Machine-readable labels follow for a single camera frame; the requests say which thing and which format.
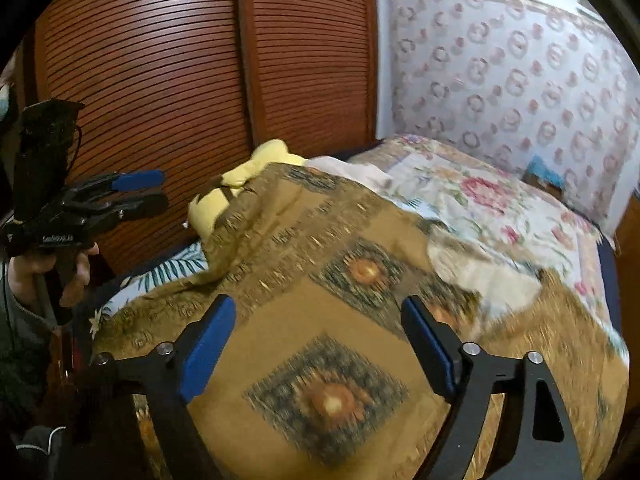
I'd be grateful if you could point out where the brown patterned cloth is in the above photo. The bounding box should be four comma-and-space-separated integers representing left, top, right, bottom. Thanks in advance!
93, 164, 628, 479

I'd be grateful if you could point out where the dark sleeved left forearm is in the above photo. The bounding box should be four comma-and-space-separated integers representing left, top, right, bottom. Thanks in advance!
1, 288, 54, 411

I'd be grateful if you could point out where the person's left hand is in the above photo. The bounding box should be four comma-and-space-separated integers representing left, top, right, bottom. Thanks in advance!
8, 242, 100, 310

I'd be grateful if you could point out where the yellow plush toy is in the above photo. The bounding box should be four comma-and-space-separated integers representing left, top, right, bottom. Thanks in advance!
183, 139, 307, 240

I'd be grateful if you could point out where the palm leaf bedsheet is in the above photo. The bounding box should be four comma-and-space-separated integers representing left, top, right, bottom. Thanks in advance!
89, 242, 208, 340

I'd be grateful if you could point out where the wooden louvered wardrobe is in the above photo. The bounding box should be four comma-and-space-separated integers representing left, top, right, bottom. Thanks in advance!
16, 0, 378, 274

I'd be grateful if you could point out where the floral quilt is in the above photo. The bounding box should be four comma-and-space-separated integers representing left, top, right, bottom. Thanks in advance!
351, 134, 622, 330

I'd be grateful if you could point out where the box with blue cloth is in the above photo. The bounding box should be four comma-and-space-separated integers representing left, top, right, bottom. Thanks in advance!
522, 156, 564, 200

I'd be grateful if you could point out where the pink beige pillow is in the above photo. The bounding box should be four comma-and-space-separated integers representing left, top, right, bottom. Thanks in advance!
305, 156, 393, 193

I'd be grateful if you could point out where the patterned lace curtain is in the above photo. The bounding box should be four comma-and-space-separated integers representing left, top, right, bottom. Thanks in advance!
390, 0, 639, 234

